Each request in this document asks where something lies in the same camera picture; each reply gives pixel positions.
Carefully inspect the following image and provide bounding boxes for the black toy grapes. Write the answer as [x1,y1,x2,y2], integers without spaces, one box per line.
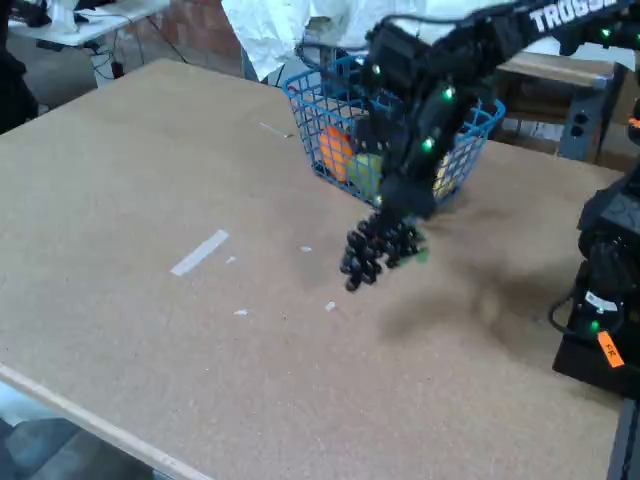
[338,214,431,294]

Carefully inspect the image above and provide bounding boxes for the blue wire basket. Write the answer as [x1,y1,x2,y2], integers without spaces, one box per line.
[282,54,507,207]

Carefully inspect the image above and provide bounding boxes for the yellow toy banana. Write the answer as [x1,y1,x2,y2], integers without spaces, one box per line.
[430,152,461,200]

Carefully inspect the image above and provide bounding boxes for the round light green toy fruit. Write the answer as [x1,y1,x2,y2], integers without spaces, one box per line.
[346,152,385,199]

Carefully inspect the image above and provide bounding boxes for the toy orange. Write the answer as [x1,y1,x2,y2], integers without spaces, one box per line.
[318,125,357,182]

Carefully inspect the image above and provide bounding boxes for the thin pale tape sliver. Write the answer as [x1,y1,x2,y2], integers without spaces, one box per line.
[259,121,296,139]

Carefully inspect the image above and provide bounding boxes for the grey metal stand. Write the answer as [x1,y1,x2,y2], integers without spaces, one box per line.
[303,14,351,76]

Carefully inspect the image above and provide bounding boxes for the long white tape strip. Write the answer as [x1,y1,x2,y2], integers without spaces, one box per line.
[169,228,230,278]

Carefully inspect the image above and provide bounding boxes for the wooden bench top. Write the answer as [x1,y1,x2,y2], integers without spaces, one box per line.
[494,49,616,91]

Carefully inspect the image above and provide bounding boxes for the white crumpled cloth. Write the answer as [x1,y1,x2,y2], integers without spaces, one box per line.
[221,0,401,81]

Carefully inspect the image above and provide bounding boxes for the orange label tag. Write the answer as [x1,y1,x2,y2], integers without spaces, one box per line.
[597,330,625,369]

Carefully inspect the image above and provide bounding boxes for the white folding table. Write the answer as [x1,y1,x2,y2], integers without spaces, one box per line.
[7,0,171,49]

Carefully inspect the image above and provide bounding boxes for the dark black bulky object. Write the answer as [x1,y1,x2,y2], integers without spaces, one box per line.
[0,0,40,135]

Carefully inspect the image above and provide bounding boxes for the small black camera box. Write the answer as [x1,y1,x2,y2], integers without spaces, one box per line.
[353,94,401,157]

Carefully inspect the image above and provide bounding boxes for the black base power cable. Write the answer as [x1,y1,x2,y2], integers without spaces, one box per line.
[548,292,581,334]

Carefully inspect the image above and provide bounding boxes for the grey post with sockets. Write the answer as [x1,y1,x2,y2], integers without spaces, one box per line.
[558,62,629,164]

